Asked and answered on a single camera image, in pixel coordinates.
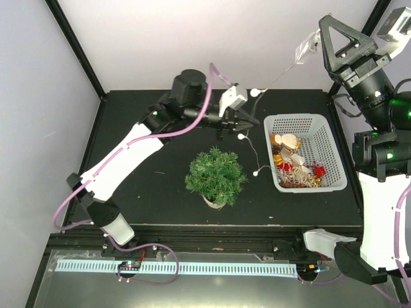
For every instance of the white plastic basket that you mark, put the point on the white plastic basket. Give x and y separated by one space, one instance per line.
318 147

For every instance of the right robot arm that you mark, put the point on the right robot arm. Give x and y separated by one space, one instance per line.
381 155

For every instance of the red gift box ornament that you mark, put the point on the red gift box ornament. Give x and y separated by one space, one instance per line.
319 171

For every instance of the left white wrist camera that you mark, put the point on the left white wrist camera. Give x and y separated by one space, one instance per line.
234 97

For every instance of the black frame post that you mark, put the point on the black frame post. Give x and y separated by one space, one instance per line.
368 28
68 32

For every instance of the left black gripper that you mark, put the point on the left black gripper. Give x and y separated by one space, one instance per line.
230 122

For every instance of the right black frame post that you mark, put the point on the right black frame post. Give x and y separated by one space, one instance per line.
368 28

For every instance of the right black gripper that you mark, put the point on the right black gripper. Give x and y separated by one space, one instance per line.
362 47

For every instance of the white bulb string lights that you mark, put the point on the white bulb string lights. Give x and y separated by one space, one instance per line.
309 46

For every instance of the left black frame post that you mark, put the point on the left black frame post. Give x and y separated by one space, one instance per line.
68 32

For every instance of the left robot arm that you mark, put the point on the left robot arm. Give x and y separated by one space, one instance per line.
194 100

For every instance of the pine cone ornament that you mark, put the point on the pine cone ornament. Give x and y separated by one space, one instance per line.
276 150

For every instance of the gold merry christmas sign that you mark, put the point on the gold merry christmas sign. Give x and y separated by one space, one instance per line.
299 176

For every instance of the light blue cable duct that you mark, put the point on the light blue cable duct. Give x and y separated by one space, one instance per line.
181 268

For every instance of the wooden snowman ornament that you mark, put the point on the wooden snowman ornament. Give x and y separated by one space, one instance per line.
288 140

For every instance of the small green christmas tree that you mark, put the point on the small green christmas tree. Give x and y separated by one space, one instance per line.
217 176

